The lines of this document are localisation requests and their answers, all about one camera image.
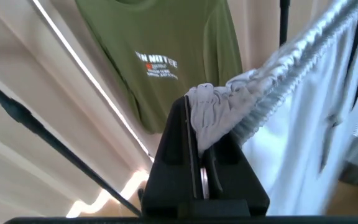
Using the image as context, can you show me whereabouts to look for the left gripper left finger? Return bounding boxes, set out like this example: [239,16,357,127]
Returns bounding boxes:
[140,95,204,219]

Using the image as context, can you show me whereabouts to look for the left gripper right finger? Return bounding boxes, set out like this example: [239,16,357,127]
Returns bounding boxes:
[201,131,270,218]

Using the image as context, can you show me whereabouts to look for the pale grey shorts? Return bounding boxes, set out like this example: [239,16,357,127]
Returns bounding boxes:
[184,0,358,218]

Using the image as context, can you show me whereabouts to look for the green long-sleeved shirt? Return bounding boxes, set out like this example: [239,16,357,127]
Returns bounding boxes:
[74,0,244,135]

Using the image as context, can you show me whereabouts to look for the black clothes rack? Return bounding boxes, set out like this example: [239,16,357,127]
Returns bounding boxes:
[0,0,292,218]

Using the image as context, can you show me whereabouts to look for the beige curtain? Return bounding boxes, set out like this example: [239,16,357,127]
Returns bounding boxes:
[0,0,335,224]

